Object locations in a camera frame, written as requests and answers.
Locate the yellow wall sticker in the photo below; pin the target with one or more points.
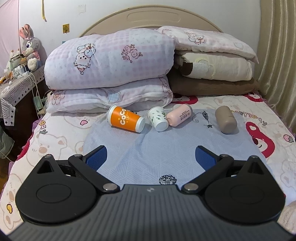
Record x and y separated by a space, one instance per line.
66 28

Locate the brown pillow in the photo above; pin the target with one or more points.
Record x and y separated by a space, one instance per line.
202 87

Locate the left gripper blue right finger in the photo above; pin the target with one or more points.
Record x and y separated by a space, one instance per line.
215 166

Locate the folded pink checkered quilt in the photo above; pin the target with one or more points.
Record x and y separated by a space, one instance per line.
127 68

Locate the small white green-print cup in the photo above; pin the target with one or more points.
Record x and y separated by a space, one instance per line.
157 117

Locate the cream pillow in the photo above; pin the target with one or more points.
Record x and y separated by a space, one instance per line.
213 66

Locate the pink cartoon pillow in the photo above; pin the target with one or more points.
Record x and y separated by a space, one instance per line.
208 41

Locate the pink tumbler cup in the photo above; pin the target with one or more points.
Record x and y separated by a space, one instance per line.
179 115

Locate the orange CoCo paper cup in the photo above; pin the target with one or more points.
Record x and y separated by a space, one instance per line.
125 119

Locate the light blue patterned cloth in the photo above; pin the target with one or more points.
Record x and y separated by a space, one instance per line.
168 157

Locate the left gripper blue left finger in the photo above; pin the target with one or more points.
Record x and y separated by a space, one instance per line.
88 165

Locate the grey rabbit plush toy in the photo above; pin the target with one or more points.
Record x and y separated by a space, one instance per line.
30 47

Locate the bedside table with patterned cloth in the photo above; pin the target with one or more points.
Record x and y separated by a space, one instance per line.
12 94

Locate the beige curtain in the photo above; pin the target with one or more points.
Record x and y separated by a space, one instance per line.
276 54

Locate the taupe Miniso cup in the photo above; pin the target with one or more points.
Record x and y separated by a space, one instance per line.
225 120

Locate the beige bed headboard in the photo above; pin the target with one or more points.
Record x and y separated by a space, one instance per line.
152 17

